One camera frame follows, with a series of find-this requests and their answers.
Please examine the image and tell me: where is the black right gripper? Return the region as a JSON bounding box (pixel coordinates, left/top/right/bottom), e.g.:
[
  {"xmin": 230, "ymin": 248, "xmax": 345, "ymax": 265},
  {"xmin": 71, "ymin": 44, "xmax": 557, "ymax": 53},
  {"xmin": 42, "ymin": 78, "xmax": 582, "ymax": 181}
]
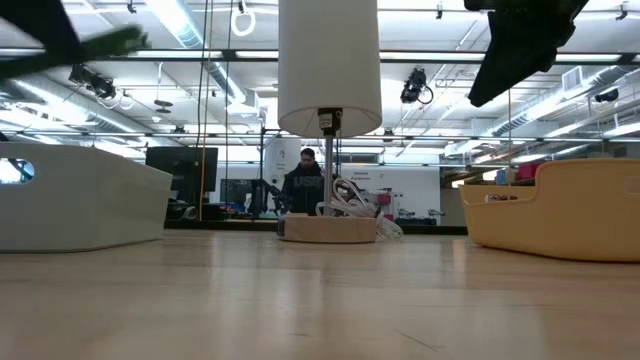
[{"xmin": 464, "ymin": 0, "xmax": 591, "ymax": 108}]

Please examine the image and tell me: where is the green braided usb cable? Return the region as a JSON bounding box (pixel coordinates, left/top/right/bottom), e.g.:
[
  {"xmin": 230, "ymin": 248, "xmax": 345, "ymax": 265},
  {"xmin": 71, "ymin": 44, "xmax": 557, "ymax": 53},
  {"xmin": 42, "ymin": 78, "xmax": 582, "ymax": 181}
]
[{"xmin": 0, "ymin": 24, "xmax": 151, "ymax": 81}]

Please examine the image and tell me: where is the black ceiling device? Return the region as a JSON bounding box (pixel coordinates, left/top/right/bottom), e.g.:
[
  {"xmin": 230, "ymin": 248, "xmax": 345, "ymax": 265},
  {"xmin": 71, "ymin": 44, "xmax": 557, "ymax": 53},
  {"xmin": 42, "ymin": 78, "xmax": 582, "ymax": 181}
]
[{"xmin": 68, "ymin": 63, "xmax": 117, "ymax": 100}]

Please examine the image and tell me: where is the red storage box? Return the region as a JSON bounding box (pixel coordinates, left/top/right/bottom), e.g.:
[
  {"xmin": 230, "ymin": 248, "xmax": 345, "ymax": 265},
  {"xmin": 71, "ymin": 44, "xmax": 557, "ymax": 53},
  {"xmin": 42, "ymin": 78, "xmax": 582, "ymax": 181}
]
[{"xmin": 517, "ymin": 162, "xmax": 549, "ymax": 181}]

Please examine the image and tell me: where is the yellow plastic bin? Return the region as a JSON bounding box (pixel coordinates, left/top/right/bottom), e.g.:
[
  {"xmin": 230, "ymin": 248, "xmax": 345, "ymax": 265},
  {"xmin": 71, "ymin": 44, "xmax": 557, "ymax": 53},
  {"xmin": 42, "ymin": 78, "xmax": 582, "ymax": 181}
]
[{"xmin": 458, "ymin": 158, "xmax": 640, "ymax": 264}]

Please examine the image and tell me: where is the clear plastic tray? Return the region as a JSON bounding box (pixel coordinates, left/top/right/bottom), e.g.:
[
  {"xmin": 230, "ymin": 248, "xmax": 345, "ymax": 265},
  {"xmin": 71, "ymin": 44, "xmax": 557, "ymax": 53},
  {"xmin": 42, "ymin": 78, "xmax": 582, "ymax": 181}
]
[{"xmin": 0, "ymin": 141, "xmax": 174, "ymax": 254}]

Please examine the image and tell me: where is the large black monitor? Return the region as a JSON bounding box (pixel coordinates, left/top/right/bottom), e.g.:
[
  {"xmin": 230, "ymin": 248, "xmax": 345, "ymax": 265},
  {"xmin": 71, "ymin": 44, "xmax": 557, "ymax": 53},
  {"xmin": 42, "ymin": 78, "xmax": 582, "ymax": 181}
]
[{"xmin": 145, "ymin": 146, "xmax": 219, "ymax": 204}]

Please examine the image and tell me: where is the white cylindrical bucket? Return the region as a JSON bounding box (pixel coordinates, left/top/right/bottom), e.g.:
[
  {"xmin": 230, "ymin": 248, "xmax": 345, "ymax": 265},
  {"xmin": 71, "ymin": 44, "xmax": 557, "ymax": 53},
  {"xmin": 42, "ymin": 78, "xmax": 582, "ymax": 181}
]
[{"xmin": 277, "ymin": 0, "xmax": 384, "ymax": 245}]

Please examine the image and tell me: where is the small dark monitor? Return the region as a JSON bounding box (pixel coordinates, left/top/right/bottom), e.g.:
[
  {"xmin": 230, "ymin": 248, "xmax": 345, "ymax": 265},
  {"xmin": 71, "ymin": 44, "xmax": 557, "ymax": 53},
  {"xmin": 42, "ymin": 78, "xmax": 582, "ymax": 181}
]
[{"xmin": 219, "ymin": 178, "xmax": 265, "ymax": 204}]

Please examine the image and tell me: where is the person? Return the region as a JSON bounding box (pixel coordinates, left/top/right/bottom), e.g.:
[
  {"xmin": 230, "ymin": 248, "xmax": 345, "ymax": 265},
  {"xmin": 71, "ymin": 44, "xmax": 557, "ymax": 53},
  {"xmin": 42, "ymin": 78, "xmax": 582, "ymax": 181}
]
[{"xmin": 279, "ymin": 147, "xmax": 337, "ymax": 217}]

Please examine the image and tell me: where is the black hanging camera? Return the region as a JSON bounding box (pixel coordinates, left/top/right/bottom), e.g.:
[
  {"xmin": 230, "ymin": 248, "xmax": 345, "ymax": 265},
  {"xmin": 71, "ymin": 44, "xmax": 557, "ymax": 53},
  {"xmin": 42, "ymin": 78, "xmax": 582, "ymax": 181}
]
[{"xmin": 399, "ymin": 68, "xmax": 435, "ymax": 105}]

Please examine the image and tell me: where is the white hanging ring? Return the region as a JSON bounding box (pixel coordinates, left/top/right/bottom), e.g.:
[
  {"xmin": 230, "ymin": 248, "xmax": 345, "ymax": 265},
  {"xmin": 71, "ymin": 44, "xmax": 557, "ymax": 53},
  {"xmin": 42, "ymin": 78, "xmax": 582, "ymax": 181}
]
[{"xmin": 230, "ymin": 8, "xmax": 257, "ymax": 38}]

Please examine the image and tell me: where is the white lamp cord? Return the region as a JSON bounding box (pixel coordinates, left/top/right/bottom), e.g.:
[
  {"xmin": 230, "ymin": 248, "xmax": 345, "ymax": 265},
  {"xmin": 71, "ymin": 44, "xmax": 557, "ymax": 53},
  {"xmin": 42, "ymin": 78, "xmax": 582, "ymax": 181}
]
[{"xmin": 315, "ymin": 177, "xmax": 404, "ymax": 241}]

